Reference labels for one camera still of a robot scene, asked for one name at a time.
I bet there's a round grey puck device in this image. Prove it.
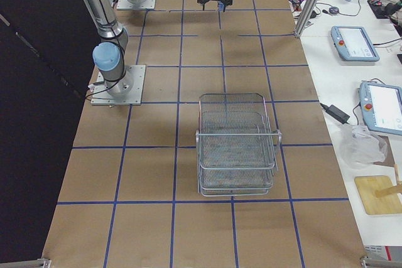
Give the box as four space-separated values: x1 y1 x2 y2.
328 6 339 15

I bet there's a far teach pendant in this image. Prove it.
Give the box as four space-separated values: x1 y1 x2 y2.
330 26 380 62

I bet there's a teach pendant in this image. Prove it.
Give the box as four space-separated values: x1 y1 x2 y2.
359 81 401 136
330 26 380 62

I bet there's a black power adapter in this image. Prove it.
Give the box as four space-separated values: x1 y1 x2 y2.
320 104 350 124

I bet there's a near teach pendant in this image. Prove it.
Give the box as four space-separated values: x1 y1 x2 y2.
359 81 401 136

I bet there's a clear plastic bag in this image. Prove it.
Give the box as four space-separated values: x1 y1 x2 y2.
339 124 388 164

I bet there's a wooden board stand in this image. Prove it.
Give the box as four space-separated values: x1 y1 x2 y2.
354 164 401 215

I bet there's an aluminium frame post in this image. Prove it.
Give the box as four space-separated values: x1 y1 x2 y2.
293 0 334 39

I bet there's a metal wire mesh shelf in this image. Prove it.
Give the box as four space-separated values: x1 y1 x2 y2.
195 93 281 196

